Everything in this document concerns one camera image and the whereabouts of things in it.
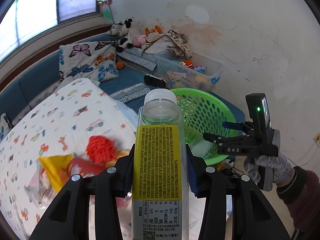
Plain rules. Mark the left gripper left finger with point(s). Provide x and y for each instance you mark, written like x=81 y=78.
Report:
x=67 y=217

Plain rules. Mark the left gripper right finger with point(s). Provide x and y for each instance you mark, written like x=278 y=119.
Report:
x=253 y=215

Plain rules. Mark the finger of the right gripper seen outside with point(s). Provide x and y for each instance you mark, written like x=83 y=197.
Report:
x=245 y=127

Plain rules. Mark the green plastic mesh basket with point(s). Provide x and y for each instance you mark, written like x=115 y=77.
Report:
x=202 y=112

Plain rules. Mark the red printed plastic cup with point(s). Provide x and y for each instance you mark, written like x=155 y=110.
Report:
x=84 y=168

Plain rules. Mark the yellow snack bag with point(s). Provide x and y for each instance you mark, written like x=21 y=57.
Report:
x=56 y=168

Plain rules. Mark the clear bottle yellow label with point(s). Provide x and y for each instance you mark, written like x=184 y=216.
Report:
x=160 y=198

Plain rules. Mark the right gloved hand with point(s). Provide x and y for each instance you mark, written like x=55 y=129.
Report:
x=283 y=171

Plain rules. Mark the clear plastic bag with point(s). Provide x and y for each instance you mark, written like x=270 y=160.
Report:
x=39 y=190

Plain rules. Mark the clear plastic toy bin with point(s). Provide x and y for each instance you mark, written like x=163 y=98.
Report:
x=199 y=72

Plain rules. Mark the printed white table cloth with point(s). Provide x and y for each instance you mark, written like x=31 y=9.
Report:
x=60 y=125

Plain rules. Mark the black handheld game console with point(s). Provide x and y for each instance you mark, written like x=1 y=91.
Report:
x=157 y=82

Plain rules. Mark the beige printed cloth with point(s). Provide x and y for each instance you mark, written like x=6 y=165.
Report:
x=172 y=41

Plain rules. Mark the small butterfly cushion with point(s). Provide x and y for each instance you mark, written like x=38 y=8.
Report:
x=5 y=126

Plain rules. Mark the orange fox plush toy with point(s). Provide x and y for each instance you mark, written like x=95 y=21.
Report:
x=154 y=32

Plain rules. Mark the pink plush toy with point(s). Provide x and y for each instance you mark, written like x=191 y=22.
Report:
x=140 y=40

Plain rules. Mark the small orange ball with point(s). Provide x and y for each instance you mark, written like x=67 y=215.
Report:
x=120 y=65

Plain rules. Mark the cow plush toy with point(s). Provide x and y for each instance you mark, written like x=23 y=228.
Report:
x=128 y=30

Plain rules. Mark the butterfly print pillow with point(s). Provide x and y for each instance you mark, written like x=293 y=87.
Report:
x=93 y=60

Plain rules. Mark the grey plush toy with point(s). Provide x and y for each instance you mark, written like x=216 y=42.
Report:
x=115 y=29

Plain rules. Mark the colourful pinwheel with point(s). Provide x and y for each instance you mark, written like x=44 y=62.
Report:
x=105 y=8

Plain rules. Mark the window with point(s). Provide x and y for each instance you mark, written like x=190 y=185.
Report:
x=27 y=18

